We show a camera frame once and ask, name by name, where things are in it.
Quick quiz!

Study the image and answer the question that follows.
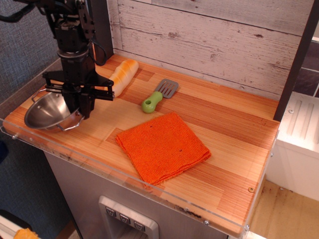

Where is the grey toy fridge cabinet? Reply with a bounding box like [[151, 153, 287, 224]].
[[45, 153, 227, 239]]

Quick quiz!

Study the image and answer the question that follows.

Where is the stainless steel two-handled pot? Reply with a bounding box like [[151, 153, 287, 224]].
[[24, 88, 84, 131]]

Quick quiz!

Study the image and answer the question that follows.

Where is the dark right shelf post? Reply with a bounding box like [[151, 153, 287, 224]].
[[273, 0, 319, 121]]

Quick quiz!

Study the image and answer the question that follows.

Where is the green-handled grey toy spatula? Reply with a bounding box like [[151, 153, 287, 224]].
[[142, 79, 179, 114]]

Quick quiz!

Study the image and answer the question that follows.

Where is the dark shelf post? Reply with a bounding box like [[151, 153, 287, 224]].
[[87, 0, 114, 66], [273, 0, 319, 121]]

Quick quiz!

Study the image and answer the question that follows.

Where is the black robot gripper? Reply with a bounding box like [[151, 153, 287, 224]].
[[42, 53, 114, 119]]

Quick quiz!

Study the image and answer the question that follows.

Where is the folded orange cloth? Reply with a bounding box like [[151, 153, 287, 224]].
[[116, 112, 211, 185]]

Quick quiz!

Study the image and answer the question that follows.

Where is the yellow object bottom left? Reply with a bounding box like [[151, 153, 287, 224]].
[[13, 229, 39, 239]]

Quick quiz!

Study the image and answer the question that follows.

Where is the silver dispenser button panel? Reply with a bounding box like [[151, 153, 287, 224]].
[[99, 196, 160, 239]]

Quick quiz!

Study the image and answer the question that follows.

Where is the dark left shelf post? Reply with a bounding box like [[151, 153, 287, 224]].
[[87, 0, 114, 66]]

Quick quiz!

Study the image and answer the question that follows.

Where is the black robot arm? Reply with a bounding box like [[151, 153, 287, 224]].
[[21, 0, 114, 119]]

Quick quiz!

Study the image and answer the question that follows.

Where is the toy bread loaf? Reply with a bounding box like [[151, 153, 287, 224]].
[[96, 59, 139, 97]]

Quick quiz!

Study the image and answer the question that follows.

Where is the clear acrylic counter guard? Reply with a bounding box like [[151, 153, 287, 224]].
[[3, 116, 277, 239]]

